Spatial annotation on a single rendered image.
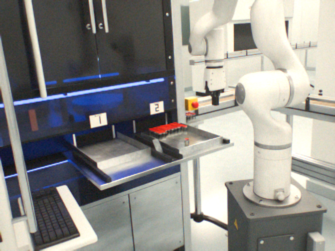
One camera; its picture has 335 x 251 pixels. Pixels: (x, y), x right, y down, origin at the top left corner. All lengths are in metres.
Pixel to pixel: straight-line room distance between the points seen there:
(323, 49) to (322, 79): 0.23
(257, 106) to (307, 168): 1.39
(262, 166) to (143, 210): 0.99
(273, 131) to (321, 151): 1.95
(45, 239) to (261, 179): 0.71
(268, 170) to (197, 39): 0.60
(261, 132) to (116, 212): 1.04
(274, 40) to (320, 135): 1.97
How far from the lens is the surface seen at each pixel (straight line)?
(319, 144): 2.98
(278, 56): 1.08
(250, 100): 1.00
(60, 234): 1.14
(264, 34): 1.05
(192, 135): 1.74
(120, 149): 1.61
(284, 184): 1.14
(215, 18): 1.35
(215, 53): 1.43
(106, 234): 1.89
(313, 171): 2.35
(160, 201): 1.98
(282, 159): 1.10
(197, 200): 2.39
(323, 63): 2.84
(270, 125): 1.04
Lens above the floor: 1.43
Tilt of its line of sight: 16 degrees down
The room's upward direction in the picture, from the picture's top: 4 degrees counter-clockwise
